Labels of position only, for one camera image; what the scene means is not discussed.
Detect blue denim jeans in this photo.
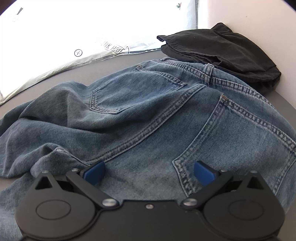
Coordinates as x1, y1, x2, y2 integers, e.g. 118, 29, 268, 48
1, 58, 295, 240

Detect folded black garment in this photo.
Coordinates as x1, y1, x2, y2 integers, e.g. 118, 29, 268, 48
157, 23, 281, 93

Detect white printed carrot curtain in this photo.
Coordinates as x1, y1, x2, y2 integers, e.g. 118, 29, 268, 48
1, 1, 198, 103

